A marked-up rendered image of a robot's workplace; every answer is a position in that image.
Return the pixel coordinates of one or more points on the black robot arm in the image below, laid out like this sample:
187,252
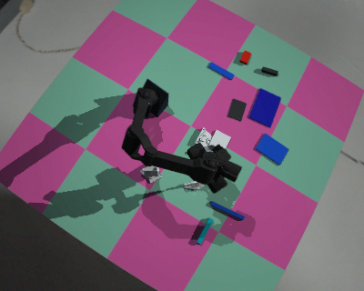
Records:
205,169

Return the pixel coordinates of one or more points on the small black bar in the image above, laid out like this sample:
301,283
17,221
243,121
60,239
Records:
269,71

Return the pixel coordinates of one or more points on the red flat block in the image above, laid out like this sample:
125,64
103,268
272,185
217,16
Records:
245,57

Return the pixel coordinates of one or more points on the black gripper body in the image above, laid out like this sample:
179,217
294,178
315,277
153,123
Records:
216,186

